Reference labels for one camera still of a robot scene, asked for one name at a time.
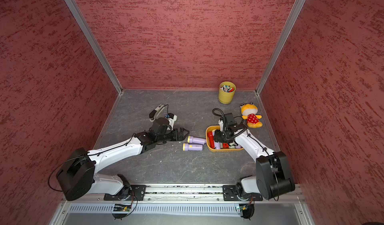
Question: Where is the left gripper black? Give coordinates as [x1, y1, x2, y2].
[156, 128, 190, 143]

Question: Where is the orange plush toy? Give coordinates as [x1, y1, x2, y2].
[240, 102, 263, 128]

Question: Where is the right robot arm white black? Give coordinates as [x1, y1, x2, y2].
[214, 129, 296, 201]

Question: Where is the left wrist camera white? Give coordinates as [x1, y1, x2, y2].
[165, 113, 177, 131]

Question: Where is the grey white stapler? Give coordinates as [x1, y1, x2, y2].
[149, 104, 165, 122]

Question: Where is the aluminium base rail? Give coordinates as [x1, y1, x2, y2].
[50, 184, 315, 225]

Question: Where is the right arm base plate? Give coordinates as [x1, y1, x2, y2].
[222, 183, 263, 202]

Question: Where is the yellow plastic storage tray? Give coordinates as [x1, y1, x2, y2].
[206, 125, 244, 152]

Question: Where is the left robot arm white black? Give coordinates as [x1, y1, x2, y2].
[56, 117, 190, 201]

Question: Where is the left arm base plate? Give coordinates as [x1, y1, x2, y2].
[104, 185, 147, 202]

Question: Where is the yellow-green pen cup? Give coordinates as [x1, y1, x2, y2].
[219, 81, 237, 104]

